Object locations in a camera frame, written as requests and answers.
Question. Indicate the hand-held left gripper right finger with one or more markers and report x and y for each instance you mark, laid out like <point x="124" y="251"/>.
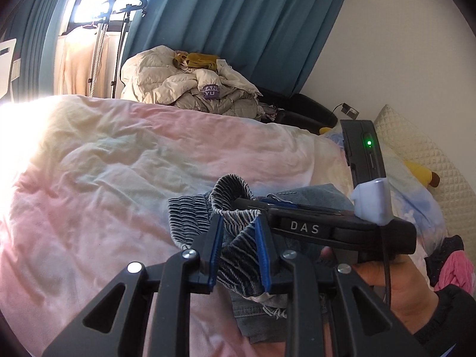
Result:
<point x="262" y="256"/>

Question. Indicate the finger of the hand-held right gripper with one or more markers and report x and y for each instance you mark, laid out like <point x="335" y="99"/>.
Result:
<point x="249" y="205"/>
<point x="297" y="206"/>

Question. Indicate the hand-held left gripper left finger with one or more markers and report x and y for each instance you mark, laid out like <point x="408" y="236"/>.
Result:
<point x="217" y="253"/>

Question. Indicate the blue denim jeans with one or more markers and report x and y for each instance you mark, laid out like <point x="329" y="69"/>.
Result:
<point x="238" y="245"/>

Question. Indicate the pile of beige clothes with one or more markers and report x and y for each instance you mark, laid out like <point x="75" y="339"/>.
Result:
<point x="148" y="74"/>

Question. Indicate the person's right hand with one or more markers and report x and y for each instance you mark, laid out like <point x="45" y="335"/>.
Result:
<point x="401" y="286"/>

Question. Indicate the yellow brown plush toy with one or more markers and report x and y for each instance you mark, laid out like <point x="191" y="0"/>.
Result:
<point x="422" y="173"/>

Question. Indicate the dark speckled garment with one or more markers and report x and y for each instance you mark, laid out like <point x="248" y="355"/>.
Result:
<point x="452" y="243"/>

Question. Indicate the black armchair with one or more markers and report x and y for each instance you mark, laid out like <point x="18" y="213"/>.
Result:
<point x="305" y="111"/>

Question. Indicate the floral patterned cloth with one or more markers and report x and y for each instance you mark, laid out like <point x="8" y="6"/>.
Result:
<point x="270" y="111"/>

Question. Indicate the pink garment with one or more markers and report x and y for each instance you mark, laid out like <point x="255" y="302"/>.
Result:
<point x="453" y="267"/>

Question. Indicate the cream quilted cushion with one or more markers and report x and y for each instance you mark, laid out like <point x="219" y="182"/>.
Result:
<point x="427" y="145"/>

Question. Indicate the pastel tie-dye duvet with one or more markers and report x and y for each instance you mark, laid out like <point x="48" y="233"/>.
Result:
<point x="111" y="174"/>

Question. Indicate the mustard yellow garment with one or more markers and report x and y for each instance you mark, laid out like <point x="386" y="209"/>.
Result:
<point x="200" y="58"/>

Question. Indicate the blue curtain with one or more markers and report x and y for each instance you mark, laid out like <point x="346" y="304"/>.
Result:
<point x="241" y="18"/>
<point x="41" y="44"/>

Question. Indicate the black garment steamer stand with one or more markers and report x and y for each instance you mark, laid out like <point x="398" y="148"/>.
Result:
<point x="97" y="63"/>

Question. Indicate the cream hanging sweater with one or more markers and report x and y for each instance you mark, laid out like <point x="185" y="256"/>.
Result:
<point x="74" y="67"/>

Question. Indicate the white chair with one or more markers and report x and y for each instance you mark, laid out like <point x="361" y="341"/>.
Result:
<point x="5" y="67"/>

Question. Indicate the wall socket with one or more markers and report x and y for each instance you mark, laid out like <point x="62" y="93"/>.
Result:
<point x="349" y="110"/>

